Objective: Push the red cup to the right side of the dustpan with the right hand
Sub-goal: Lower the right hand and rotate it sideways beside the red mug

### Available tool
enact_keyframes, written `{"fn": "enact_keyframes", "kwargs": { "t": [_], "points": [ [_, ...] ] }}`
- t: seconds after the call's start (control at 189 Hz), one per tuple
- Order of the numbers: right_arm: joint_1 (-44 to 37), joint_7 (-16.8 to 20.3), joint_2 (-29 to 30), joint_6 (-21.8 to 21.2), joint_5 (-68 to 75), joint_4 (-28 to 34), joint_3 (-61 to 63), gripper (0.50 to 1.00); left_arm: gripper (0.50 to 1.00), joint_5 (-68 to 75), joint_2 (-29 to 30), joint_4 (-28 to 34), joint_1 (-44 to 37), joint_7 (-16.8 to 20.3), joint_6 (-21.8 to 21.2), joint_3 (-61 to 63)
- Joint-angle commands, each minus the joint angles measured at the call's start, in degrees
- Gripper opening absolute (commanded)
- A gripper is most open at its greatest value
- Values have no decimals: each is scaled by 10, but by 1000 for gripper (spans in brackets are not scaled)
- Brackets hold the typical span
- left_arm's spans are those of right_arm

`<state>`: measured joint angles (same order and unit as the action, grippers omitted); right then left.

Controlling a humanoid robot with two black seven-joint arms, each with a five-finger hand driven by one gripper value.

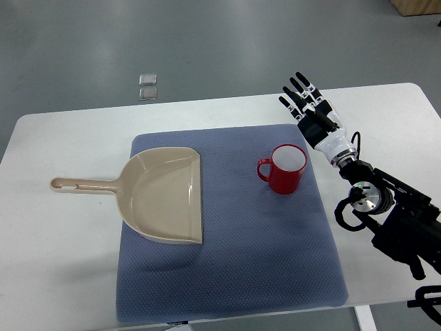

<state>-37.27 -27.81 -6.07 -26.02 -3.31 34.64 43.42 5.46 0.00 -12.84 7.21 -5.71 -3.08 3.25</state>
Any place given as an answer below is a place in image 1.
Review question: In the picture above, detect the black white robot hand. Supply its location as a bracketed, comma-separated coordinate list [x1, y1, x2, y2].
[278, 72, 359, 168]

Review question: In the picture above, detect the red cup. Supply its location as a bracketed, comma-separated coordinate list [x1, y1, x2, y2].
[256, 144, 307, 195]

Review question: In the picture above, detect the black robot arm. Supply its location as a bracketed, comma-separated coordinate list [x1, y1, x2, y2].
[334, 154, 440, 280]

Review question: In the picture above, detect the beige plastic dustpan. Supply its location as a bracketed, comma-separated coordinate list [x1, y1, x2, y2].
[50, 147, 203, 244]

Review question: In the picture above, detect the wooden box corner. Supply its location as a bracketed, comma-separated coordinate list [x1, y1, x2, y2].
[390, 0, 440, 17]

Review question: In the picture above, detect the blue-grey fabric mat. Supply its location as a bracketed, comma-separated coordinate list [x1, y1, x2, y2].
[116, 124, 348, 323]

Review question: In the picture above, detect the lower metal floor plate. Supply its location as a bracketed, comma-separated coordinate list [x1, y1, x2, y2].
[139, 87, 158, 101]

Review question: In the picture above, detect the white table leg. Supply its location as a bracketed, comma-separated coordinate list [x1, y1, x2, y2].
[354, 305, 377, 331]

